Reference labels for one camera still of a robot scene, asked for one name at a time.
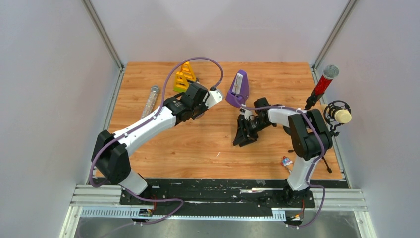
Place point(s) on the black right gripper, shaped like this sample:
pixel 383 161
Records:
pixel 242 139

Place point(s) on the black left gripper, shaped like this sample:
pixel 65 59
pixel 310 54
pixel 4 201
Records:
pixel 204 108

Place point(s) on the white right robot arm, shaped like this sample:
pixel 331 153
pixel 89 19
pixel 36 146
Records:
pixel 309 136

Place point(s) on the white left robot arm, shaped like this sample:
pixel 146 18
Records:
pixel 112 150

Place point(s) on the yellow toy block tower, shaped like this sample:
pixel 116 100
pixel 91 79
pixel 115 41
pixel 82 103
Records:
pixel 181 83

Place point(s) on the yellow toy block on car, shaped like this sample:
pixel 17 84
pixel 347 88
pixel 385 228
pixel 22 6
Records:
pixel 188 72

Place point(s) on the silver glitter microphone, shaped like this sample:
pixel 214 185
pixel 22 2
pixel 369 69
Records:
pixel 151 101

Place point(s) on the purple metronome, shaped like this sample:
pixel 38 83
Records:
pixel 239 90

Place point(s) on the small toy figure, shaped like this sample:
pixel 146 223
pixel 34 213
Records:
pixel 287 163

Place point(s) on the red microphone on stand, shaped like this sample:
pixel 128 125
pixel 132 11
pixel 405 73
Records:
pixel 329 74

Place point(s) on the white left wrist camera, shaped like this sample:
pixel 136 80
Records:
pixel 213 98

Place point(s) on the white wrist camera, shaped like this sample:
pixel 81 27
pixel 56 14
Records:
pixel 247 114
pixel 213 98

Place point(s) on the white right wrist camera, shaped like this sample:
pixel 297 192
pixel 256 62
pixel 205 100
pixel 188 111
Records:
pixel 247 114

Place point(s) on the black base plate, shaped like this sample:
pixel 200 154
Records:
pixel 216 197

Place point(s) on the beige microphone in shock mount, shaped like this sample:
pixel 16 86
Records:
pixel 336 114

